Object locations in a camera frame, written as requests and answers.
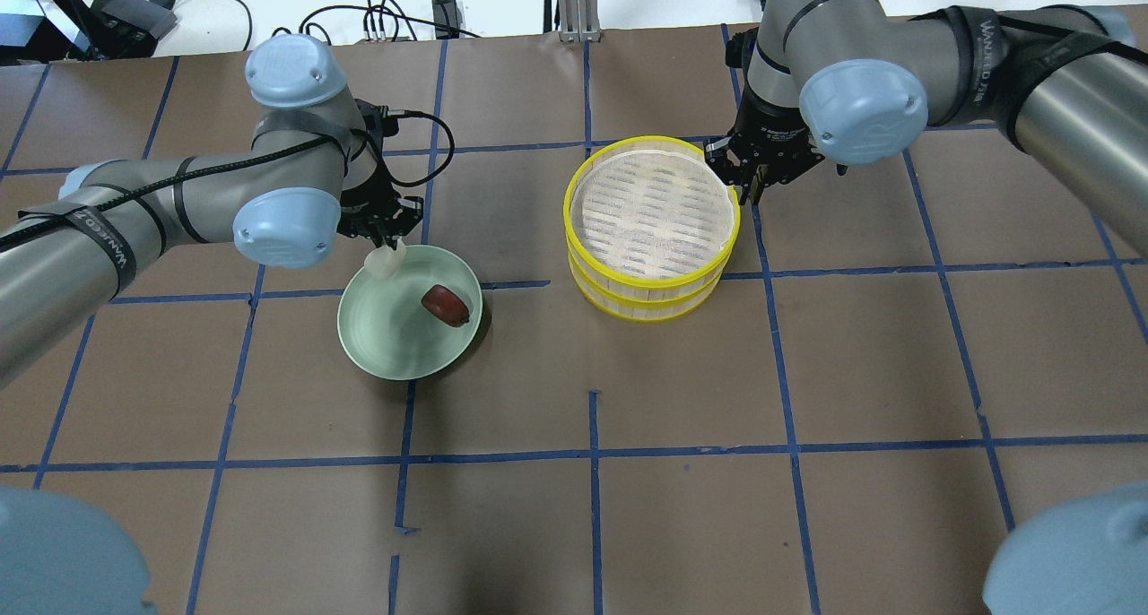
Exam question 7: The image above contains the brown bun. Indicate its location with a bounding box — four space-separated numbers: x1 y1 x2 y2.
420 285 471 326

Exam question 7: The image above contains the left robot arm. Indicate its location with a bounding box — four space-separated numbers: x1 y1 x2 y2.
1 34 425 384

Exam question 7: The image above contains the aluminium frame post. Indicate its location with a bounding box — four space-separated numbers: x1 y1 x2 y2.
556 0 602 42

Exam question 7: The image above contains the green plate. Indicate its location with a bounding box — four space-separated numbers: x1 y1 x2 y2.
336 246 483 381

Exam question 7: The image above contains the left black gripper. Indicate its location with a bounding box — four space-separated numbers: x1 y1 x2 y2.
336 100 425 252

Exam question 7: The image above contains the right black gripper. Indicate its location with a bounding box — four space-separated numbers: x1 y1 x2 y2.
704 91 825 207

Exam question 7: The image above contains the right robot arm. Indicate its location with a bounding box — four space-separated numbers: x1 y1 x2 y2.
704 0 1147 255

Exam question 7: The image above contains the black camera on stand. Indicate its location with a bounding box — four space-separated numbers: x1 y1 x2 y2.
47 0 178 60

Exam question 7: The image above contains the white steamer cloth liner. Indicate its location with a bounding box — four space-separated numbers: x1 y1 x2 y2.
574 145 731 275

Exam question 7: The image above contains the white bun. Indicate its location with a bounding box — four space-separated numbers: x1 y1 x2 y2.
362 242 408 281

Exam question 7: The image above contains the yellow steamer layer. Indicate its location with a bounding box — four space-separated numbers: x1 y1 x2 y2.
563 135 742 298
567 243 734 324

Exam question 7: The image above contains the black power adapter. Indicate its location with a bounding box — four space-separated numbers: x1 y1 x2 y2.
431 0 463 39

